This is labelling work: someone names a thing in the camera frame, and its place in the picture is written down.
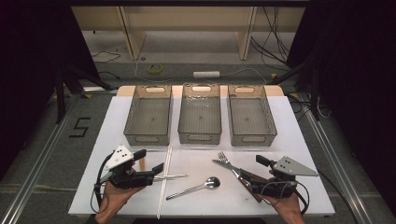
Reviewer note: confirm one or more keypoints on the black metal stand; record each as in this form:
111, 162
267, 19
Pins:
314, 93
59, 93

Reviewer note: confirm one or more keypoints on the person's right hand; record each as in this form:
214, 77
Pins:
288, 210

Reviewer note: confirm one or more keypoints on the person's left hand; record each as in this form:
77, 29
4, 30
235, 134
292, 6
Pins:
115, 199

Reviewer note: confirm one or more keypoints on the amber plastic spoon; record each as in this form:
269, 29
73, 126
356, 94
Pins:
142, 164

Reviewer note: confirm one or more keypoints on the yellow tape roll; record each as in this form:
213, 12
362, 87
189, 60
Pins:
150, 69

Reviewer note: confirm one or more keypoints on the smoky clear plastic bin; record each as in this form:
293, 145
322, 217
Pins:
250, 116
149, 116
200, 116

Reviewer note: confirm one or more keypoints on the aluminium floor rail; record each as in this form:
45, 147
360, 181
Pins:
37, 165
330, 146

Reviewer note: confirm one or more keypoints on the metal fork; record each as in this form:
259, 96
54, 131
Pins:
223, 158

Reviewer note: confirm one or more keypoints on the white power strip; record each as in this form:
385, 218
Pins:
206, 74

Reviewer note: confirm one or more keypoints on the wooden table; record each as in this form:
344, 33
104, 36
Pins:
176, 90

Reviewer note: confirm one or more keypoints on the white board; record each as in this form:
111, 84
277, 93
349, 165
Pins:
199, 205

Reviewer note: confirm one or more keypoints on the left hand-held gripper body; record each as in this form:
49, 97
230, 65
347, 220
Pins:
120, 158

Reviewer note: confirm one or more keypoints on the black curtain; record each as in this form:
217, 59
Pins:
28, 62
358, 62

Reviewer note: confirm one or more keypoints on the metal spoon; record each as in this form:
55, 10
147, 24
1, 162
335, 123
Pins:
212, 182

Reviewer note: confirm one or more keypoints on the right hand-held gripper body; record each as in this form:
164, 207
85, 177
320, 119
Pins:
292, 168

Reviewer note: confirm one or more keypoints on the beige wooden shelf unit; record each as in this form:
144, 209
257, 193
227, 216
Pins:
186, 18

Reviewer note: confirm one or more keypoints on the white chopstick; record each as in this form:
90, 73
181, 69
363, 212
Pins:
165, 183
168, 152

